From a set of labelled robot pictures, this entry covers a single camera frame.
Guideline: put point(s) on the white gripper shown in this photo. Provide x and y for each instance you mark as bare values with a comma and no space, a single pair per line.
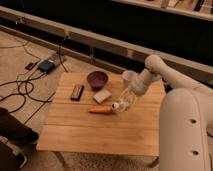
140,84

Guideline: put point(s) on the white plastic bottle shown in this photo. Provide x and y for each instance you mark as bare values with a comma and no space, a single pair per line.
123,103

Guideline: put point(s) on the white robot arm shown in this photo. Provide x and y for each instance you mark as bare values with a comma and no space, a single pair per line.
185,113

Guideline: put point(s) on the white sponge block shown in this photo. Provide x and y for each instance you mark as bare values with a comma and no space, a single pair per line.
102,95

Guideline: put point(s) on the purple bowl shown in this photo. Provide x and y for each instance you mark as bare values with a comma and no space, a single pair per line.
97,79

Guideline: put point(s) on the orange carrot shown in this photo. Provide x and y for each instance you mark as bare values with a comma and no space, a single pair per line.
100,110

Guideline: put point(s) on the wooden table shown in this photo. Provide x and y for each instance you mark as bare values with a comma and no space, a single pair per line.
69,127

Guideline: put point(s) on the black rectangular remote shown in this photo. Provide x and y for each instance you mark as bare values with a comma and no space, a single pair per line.
77,92

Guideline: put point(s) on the small black adapter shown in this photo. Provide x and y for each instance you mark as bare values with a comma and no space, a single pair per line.
30,66

